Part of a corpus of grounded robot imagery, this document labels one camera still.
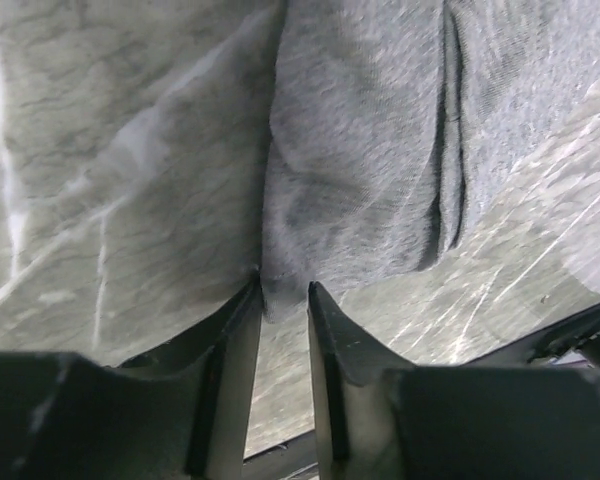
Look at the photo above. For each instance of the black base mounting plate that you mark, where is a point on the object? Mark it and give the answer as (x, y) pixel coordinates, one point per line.
(293, 459)

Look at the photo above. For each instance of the grey t-shirt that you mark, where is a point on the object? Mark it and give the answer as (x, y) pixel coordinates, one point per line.
(395, 123)

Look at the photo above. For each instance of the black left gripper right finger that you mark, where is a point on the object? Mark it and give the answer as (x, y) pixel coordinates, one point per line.
(355, 425)

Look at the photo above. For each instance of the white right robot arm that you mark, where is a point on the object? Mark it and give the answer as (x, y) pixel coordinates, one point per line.
(550, 342)

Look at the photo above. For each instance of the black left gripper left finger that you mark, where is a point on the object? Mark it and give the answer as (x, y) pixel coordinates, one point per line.
(223, 348)

